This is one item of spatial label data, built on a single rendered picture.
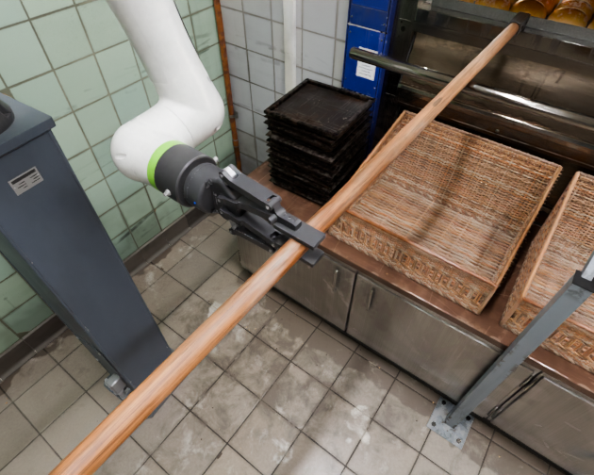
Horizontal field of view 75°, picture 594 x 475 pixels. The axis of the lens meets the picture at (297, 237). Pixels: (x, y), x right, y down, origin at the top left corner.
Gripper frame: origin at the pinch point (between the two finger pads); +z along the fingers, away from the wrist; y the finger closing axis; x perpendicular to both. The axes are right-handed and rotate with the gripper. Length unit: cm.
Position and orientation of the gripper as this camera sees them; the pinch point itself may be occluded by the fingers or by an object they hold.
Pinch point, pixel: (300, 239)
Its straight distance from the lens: 55.7
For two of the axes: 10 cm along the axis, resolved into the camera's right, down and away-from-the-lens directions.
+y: 0.0, 6.6, 7.5
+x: -6.0, 6.0, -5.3
